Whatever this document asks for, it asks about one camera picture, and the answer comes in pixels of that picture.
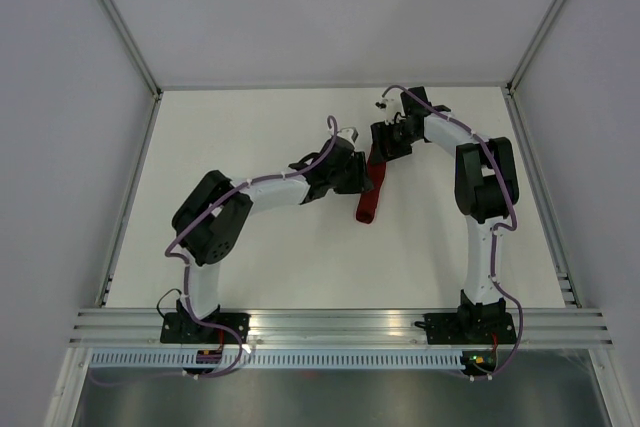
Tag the aluminium frame post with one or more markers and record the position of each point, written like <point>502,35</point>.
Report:
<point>546,25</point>
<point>131,49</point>

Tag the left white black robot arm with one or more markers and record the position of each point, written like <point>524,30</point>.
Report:
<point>209,222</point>

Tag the right aluminium frame post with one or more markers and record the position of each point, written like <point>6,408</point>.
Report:
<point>546,25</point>

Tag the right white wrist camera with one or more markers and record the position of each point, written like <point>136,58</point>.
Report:
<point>391,108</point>

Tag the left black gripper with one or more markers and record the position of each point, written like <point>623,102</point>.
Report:
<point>360,181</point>

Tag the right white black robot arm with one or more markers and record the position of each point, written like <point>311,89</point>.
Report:
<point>486,191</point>

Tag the left aluminium frame post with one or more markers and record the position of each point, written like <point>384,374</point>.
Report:
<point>131,49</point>

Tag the aluminium front rail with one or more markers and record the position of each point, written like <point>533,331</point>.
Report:
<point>560,328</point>

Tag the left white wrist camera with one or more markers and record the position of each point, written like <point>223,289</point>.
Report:
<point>348,134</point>

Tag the white slotted cable duct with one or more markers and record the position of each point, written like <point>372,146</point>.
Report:
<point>283,359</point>

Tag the dark red cloth napkin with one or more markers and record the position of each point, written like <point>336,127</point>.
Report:
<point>369,201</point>

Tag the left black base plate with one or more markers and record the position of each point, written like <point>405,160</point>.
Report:
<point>179,328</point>

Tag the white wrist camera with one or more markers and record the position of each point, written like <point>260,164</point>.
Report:
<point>348,134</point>
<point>391,108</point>

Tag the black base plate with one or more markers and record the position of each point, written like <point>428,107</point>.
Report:
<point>179,328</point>
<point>450,329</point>

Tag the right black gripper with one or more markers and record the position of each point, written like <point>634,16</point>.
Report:
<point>380,132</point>

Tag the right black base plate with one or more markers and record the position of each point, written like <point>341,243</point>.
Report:
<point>450,329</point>

